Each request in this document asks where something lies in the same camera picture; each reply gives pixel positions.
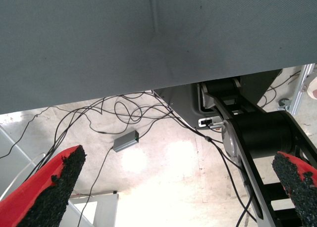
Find grey metal hub box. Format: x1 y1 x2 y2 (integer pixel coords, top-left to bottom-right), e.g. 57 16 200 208
112 130 140 153

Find grey robot base cover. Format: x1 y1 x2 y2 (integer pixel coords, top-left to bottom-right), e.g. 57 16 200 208
153 85 225 129

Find white shoe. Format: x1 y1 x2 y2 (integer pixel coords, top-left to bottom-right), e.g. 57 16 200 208
306 72 317 101

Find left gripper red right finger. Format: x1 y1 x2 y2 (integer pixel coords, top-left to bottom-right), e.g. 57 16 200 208
271 151 317 227

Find clear thin tube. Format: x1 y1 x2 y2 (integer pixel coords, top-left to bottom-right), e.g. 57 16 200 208
0 152 47 200

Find white table leg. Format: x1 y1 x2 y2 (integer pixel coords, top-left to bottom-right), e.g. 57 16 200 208
69 191 120 227

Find aluminium profile post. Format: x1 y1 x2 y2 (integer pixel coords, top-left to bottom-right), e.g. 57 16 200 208
289 63 317 116

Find dark grey table cloth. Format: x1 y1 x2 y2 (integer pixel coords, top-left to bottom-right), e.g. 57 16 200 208
0 0 317 114

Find grey caster wheel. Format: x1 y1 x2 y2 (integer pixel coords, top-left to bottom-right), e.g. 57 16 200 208
278 98 292 111

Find black floor cable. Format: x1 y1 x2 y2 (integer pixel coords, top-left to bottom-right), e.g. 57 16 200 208
88 108 139 136
114 100 174 125
0 105 54 160
235 187 256 227
260 85 278 108
77 147 116 227
152 90 258 223

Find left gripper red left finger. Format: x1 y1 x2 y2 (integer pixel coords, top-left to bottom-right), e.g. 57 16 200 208
0 144 87 227

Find black robot torso frame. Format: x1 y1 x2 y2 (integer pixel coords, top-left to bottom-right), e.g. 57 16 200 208
199 68 317 227

